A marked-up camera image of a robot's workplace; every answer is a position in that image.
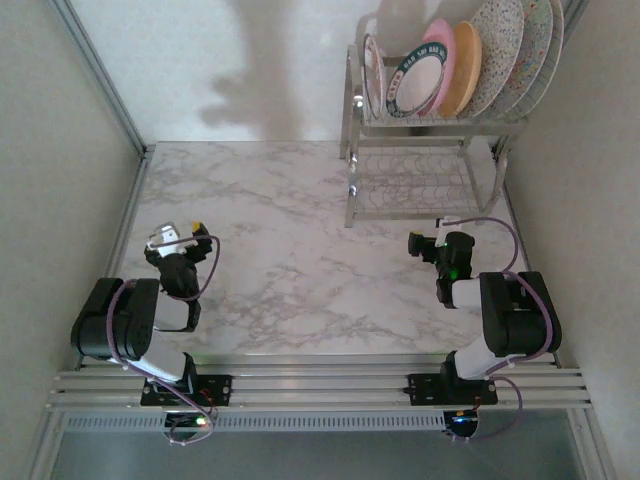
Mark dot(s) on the floral rimmed white plate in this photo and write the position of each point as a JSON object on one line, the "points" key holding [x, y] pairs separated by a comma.
{"points": [[374, 75]]}

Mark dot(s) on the tan plate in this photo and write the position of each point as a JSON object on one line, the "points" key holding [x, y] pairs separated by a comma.
{"points": [[465, 70]]}

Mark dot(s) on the pink plate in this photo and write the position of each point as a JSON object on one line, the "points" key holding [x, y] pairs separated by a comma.
{"points": [[442, 35]]}

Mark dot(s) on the blue speckled plate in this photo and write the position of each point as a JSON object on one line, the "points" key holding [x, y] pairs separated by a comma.
{"points": [[500, 50]]}

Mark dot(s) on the colourful squiggle pattern plate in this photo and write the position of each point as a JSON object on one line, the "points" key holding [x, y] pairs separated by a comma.
{"points": [[535, 45]]}

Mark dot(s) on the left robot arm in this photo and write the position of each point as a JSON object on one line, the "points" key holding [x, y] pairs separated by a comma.
{"points": [[120, 320]]}

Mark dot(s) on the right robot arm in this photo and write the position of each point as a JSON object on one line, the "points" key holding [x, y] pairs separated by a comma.
{"points": [[520, 320]]}

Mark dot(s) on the steel two-tier dish rack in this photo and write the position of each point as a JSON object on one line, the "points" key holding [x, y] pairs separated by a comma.
{"points": [[425, 128]]}

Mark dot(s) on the circuit board with LED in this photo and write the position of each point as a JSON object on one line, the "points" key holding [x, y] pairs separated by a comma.
{"points": [[462, 421], [187, 424]]}

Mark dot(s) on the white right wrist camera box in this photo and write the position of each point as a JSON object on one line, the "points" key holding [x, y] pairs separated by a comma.
{"points": [[441, 231]]}

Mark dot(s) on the aluminium table side rail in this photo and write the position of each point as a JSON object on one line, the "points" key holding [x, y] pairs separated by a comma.
{"points": [[129, 210], [515, 215]]}

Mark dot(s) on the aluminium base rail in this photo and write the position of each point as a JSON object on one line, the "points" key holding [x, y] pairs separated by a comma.
{"points": [[320, 380]]}

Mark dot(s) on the aluminium corner post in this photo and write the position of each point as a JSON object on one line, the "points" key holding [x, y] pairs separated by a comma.
{"points": [[105, 75], [576, 11]]}

